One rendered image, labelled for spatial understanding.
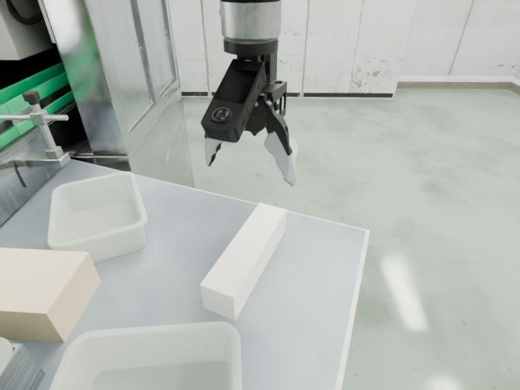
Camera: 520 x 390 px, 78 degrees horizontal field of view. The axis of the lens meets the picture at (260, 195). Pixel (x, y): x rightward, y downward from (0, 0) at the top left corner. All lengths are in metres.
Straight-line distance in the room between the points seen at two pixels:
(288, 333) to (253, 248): 0.15
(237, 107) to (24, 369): 0.43
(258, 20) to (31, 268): 0.51
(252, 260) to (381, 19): 3.42
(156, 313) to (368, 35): 3.50
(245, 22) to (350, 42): 3.36
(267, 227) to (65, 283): 0.35
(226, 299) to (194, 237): 0.22
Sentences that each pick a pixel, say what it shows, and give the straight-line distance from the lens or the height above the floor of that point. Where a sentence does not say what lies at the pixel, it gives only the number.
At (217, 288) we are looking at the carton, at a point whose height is 0.81.
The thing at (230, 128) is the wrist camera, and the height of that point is 1.07.
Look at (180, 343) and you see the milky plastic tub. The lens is 0.51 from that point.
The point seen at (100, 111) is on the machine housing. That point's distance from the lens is 1.03.
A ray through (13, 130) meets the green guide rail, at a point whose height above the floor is 0.91.
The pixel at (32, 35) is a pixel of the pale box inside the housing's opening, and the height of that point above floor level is 1.05.
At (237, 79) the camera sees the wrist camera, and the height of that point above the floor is 1.11.
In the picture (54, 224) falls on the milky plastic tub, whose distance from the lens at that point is 0.73.
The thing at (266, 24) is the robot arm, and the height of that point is 1.17.
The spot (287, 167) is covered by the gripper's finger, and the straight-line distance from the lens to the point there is 0.47.
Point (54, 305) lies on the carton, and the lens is 0.58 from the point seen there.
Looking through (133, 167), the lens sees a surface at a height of 0.71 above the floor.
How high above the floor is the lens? 1.22
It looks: 35 degrees down
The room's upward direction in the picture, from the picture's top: straight up
